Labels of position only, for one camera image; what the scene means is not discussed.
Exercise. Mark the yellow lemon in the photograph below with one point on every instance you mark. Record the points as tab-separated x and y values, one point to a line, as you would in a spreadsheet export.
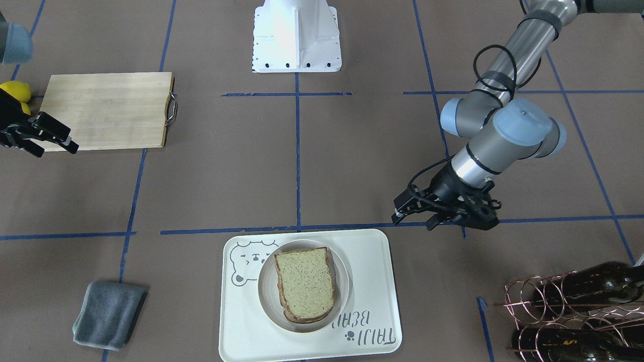
17	89
25	108

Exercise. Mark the yellow lemon far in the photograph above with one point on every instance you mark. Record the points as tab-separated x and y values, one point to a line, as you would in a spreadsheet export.
17	89

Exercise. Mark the bread slice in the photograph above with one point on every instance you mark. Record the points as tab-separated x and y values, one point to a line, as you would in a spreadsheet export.
305	284

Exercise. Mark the dark wine bottle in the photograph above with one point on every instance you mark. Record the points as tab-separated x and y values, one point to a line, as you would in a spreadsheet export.
570	344
598	287

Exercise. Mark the wooden cutting board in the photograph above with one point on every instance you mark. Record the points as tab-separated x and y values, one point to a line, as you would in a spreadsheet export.
106	111

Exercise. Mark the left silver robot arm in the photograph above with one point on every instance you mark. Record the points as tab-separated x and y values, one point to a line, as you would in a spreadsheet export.
500	128

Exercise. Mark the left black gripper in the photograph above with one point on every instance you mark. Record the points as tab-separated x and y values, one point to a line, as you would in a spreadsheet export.
446	187

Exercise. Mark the cream bear tray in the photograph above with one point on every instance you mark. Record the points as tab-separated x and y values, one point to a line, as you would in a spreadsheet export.
368	324

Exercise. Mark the copper wire bottle rack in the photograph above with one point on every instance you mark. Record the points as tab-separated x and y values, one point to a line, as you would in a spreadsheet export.
624	320

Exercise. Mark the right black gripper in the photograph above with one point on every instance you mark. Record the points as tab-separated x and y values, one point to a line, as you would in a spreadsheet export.
13	131

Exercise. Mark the grey folded cloth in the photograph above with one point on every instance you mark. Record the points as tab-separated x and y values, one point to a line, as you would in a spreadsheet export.
108	315

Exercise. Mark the yellow lemon near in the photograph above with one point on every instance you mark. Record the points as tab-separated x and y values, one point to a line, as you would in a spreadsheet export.
25	108

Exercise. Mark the white round plate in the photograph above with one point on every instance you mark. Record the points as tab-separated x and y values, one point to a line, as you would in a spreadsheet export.
270	298

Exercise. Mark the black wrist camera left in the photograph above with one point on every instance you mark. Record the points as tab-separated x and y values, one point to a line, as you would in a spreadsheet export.
478	211

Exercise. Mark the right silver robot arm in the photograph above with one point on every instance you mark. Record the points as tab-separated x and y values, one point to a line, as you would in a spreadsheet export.
17	47

